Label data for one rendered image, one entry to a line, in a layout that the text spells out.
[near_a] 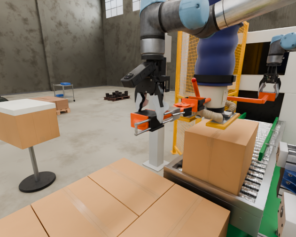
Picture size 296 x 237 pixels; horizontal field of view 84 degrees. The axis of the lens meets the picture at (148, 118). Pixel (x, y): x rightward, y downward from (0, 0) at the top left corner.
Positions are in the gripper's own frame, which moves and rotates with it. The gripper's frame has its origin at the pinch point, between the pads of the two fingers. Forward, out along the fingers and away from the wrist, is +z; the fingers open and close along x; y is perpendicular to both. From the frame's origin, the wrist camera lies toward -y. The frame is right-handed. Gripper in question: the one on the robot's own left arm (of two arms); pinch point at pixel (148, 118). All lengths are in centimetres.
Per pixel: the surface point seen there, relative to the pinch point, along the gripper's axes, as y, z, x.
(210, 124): 43.7, 11.8, -6.0
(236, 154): 65, 35, -16
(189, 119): 43.5, 11.6, 6.4
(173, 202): 37, 68, 10
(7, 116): -12, 28, 171
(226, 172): 65, 49, -13
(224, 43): 52, -29, -5
